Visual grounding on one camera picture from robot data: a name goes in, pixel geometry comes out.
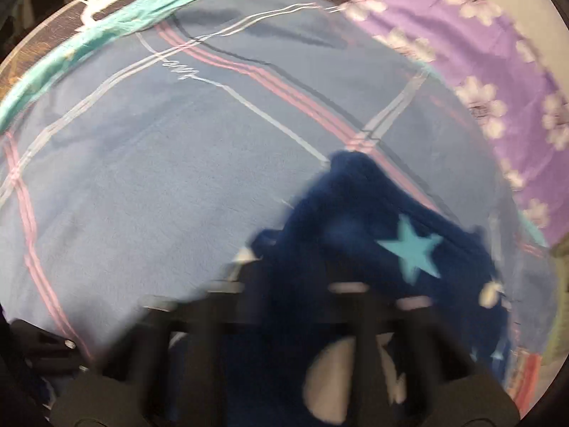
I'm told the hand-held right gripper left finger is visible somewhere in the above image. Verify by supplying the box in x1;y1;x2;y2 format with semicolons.
103;277;250;411

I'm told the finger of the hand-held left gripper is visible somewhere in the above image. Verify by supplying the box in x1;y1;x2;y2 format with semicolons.
6;318;92;376

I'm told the navy star fleece pajama top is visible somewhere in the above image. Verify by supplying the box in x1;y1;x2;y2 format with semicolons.
222;149;512;427

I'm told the teal printed bedsheet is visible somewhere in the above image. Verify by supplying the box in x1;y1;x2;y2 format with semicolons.
0;0;387;134

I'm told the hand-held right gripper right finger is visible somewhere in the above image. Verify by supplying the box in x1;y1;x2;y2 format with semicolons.
330;279;490;411

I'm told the green pillow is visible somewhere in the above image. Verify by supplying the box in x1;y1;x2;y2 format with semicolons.
536;249;562;365

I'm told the coral folded garment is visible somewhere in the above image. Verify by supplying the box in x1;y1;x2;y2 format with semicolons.
507;351;544;405

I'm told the purple floral bedsheet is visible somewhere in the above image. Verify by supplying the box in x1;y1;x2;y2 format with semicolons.
342;0;569;247

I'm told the blue plaid blanket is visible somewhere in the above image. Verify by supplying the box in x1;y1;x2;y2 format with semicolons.
0;0;556;410

